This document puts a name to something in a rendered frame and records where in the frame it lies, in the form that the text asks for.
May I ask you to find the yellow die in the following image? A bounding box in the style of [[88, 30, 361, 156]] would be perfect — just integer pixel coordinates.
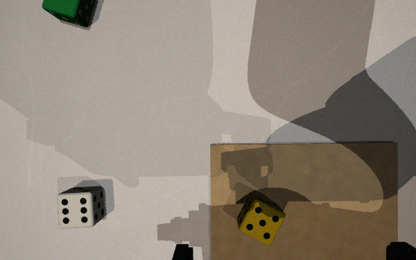
[[237, 192, 286, 246]]

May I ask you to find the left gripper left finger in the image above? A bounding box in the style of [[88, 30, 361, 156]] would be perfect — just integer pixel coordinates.
[[172, 244, 194, 260]]

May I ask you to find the white die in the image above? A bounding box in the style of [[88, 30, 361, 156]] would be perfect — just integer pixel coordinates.
[[57, 186, 105, 228]]

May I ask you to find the green die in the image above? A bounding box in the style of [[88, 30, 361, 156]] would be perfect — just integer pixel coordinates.
[[42, 0, 95, 27]]

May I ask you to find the tan flat mat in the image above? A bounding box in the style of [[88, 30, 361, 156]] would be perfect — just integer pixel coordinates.
[[210, 142, 398, 260]]

